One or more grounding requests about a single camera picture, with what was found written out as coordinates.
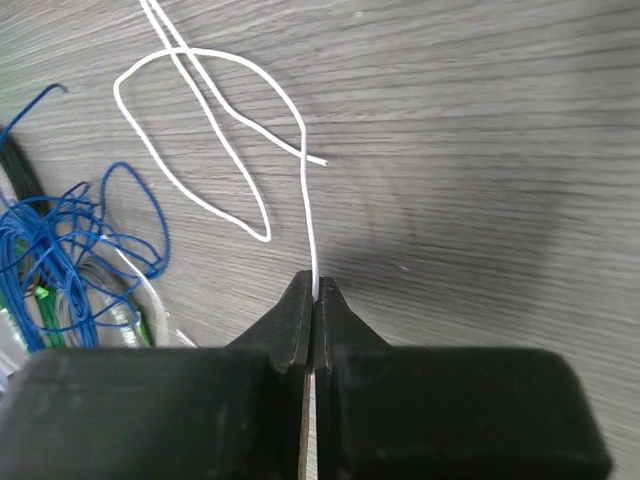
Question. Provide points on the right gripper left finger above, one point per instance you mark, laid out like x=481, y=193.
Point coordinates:
x=232, y=412

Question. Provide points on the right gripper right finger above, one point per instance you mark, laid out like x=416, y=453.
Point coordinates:
x=392, y=412

